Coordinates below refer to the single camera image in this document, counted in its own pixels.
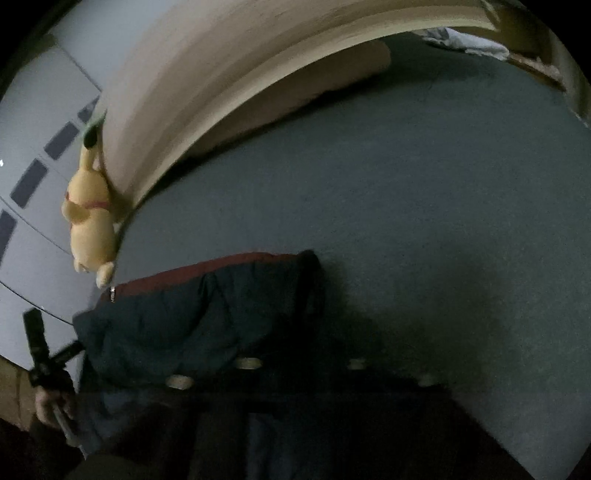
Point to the white crumpled cloth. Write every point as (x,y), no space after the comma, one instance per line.
(466,41)

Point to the brown wooden furniture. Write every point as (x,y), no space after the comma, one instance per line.
(545,50)

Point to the green soft item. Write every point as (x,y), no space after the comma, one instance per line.
(94,121)

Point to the dark padded jacket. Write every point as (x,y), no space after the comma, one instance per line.
(184,318)

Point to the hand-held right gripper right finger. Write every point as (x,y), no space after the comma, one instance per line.
(415,415)

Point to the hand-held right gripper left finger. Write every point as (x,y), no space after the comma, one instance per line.
(184,410)

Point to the beige padded headboard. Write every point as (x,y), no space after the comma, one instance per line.
(207,69)

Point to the yellow plush toy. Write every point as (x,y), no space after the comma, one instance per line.
(90,221)

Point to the white wardrobe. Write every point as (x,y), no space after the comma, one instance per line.
(41,198)

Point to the person's left hand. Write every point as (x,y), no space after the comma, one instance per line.
(48,408)

